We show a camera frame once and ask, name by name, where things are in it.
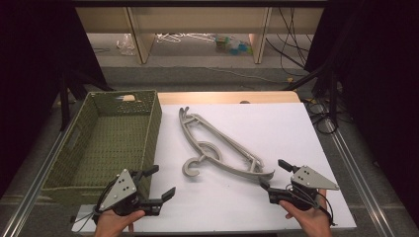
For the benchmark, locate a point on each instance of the small beige object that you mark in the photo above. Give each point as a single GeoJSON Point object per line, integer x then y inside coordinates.
{"type": "Point", "coordinates": [129, 98]}

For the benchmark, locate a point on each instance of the black curtain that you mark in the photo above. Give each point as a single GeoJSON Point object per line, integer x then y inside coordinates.
{"type": "Point", "coordinates": [33, 65]}
{"type": "Point", "coordinates": [378, 82]}

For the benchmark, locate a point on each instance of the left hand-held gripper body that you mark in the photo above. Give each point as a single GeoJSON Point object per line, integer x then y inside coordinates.
{"type": "Point", "coordinates": [120, 191]}

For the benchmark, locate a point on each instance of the grey plastic clothes hanger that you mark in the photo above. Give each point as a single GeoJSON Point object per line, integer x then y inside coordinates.
{"type": "Point", "coordinates": [215, 152]}
{"type": "Point", "coordinates": [192, 172]}

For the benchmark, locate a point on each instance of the aluminium rail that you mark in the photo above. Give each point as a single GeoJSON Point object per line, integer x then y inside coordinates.
{"type": "Point", "coordinates": [36, 191]}
{"type": "Point", "coordinates": [359, 177]}

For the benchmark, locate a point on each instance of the light wooden shelf unit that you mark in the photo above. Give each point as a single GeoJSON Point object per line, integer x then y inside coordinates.
{"type": "Point", "coordinates": [197, 19]}

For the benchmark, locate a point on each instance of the clear plastic bag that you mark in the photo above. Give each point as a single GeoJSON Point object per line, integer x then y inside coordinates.
{"type": "Point", "coordinates": [126, 44]}

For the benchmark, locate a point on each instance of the colourful plastic toys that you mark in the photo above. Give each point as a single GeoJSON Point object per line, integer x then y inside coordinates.
{"type": "Point", "coordinates": [232, 46]}

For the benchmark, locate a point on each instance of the person's right hand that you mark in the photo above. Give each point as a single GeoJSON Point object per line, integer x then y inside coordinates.
{"type": "Point", "coordinates": [311, 222]}

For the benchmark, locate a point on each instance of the white table mat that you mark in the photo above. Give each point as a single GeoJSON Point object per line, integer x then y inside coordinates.
{"type": "Point", "coordinates": [280, 131]}

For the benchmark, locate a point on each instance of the black metal stand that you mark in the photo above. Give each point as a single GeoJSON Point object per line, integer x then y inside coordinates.
{"type": "Point", "coordinates": [64, 98]}
{"type": "Point", "coordinates": [332, 95]}

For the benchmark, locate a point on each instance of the green woven basket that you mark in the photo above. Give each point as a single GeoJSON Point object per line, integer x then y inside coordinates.
{"type": "Point", "coordinates": [112, 141]}

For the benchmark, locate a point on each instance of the person's left hand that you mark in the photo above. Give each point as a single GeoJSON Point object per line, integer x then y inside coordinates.
{"type": "Point", "coordinates": [112, 225]}

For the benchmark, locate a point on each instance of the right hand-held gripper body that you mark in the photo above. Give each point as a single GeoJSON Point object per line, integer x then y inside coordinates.
{"type": "Point", "coordinates": [306, 179]}

